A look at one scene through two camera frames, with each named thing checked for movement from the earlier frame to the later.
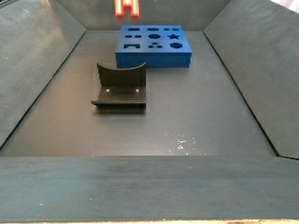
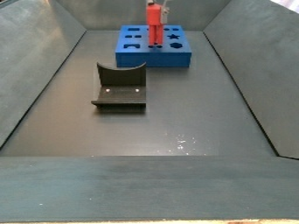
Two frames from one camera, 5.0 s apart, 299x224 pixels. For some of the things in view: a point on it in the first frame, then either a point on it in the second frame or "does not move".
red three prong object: [125, 5] → [153, 23]
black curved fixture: [122, 89] does not move
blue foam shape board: [157, 45] does not move
